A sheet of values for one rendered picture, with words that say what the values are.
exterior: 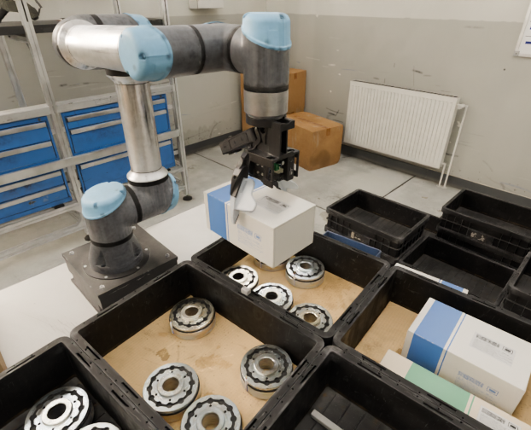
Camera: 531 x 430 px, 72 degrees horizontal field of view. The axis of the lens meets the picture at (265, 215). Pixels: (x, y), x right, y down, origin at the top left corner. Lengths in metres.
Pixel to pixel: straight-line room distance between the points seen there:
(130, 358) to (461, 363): 0.65
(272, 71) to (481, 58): 2.95
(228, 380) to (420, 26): 3.26
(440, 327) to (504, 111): 2.78
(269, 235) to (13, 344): 0.79
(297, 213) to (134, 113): 0.54
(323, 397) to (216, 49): 0.65
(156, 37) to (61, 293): 0.91
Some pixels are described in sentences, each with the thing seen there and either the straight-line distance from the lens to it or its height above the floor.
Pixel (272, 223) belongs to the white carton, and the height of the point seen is 1.13.
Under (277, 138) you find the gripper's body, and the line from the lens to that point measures 0.63.
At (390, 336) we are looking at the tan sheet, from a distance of 0.91.
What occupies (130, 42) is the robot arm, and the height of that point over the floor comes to 1.43.
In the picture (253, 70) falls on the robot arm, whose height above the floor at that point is 1.38.
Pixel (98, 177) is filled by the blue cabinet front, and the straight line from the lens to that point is 2.76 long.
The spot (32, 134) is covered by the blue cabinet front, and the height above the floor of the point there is 0.79.
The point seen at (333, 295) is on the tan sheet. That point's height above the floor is 0.83.
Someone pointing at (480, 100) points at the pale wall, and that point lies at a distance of 3.50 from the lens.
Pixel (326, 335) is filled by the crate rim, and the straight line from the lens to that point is 0.74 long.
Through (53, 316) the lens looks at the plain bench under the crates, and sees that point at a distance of 1.24.
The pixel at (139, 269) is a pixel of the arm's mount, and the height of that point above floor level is 0.80.
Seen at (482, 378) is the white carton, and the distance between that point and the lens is 0.81.
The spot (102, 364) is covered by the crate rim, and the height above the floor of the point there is 0.93.
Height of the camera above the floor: 1.48
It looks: 31 degrees down
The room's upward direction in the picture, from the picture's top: straight up
